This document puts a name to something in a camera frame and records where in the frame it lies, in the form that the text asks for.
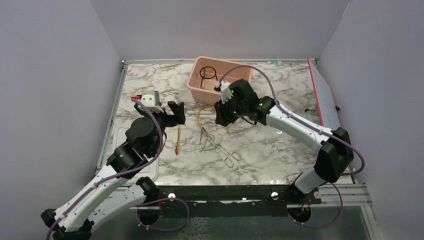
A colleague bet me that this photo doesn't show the pink plastic bin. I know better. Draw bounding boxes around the pink plastic bin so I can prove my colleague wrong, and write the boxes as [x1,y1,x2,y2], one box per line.
[186,56,242,105]

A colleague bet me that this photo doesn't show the metal crucible tongs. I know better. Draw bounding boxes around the metal crucible tongs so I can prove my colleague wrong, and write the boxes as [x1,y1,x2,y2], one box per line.
[215,138,243,168]

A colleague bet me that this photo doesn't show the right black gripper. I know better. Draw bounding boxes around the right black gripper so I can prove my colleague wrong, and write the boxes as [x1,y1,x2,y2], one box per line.
[214,92,248,126]

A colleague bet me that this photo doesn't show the pink framed whiteboard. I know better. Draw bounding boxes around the pink framed whiteboard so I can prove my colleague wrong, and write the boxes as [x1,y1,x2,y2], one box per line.
[307,58,341,130]

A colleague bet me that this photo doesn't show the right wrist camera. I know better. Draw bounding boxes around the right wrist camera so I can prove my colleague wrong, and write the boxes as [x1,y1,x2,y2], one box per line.
[214,80,233,104]

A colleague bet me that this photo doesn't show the black wire tripod stand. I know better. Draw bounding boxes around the black wire tripod stand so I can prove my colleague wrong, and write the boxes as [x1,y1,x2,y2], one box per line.
[199,66,218,88]

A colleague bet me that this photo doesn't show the black base frame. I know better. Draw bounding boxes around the black base frame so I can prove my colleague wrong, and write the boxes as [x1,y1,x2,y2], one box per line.
[91,177,322,220]

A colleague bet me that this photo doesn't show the white plastic tray lid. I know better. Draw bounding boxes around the white plastic tray lid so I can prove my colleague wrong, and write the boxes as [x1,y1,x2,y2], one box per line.
[106,118,160,173]

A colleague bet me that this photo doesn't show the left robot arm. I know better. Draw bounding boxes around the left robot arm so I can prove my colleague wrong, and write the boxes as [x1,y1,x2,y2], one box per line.
[41,99,186,240]

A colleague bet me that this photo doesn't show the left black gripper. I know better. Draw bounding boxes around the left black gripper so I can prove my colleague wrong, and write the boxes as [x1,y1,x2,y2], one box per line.
[136,101,186,155]

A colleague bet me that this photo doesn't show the yellow rubber tube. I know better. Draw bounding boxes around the yellow rubber tube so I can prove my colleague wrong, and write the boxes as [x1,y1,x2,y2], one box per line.
[195,104,216,137]

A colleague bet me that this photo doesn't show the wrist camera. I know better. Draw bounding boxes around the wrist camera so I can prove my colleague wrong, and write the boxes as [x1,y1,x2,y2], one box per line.
[130,90,164,113]
[214,80,233,104]

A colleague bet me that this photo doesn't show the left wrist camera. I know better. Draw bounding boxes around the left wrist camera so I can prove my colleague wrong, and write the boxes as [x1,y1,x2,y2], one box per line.
[130,90,164,113]

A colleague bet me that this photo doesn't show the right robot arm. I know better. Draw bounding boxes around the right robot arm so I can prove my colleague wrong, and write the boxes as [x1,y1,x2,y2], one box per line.
[214,79,354,204]

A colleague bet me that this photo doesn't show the red yellow green spoon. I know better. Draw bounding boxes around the red yellow green spoon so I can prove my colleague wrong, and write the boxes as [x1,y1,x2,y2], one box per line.
[174,127,181,155]

